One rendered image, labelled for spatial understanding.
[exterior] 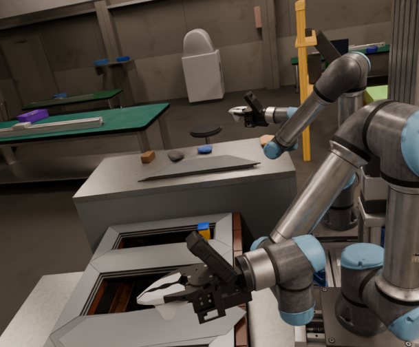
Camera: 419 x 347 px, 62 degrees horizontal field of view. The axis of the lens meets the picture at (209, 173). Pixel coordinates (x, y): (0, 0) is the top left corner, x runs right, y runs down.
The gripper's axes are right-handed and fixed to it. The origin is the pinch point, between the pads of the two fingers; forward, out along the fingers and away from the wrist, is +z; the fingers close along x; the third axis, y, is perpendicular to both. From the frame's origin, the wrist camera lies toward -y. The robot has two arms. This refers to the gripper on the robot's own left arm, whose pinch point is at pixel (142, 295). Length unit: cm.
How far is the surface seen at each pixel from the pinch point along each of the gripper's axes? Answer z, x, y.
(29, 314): 64, 103, 57
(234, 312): -25, 54, 54
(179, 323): -4, 58, 53
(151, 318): 6, 65, 52
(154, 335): 6, 56, 54
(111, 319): 22, 71, 52
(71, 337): 38, 68, 52
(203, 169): -39, 139, 19
